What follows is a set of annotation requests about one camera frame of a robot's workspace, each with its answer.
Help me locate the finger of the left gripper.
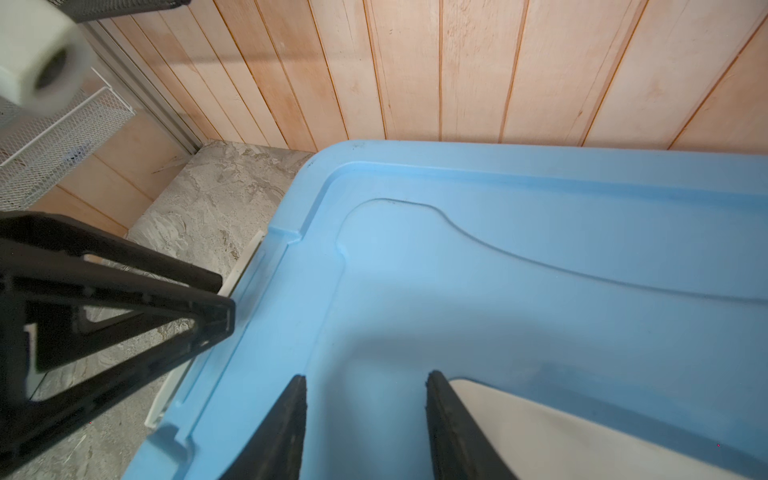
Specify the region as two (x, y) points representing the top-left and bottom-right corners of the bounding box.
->
(1, 239), (235, 474)
(1, 211), (223, 293)

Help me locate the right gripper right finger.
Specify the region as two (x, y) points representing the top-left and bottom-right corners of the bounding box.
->
(426, 370), (516, 479)

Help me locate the black mesh wall basket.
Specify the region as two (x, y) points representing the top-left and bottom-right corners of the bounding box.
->
(49, 0), (191, 23)

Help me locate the blue plastic bin lid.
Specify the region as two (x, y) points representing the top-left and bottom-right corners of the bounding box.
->
(125, 141), (767, 479)

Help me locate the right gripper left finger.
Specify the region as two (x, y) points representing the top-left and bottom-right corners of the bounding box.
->
(221, 375), (307, 479)

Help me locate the white wire mesh shelf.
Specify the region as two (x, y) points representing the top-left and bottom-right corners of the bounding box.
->
(1, 70), (135, 211)

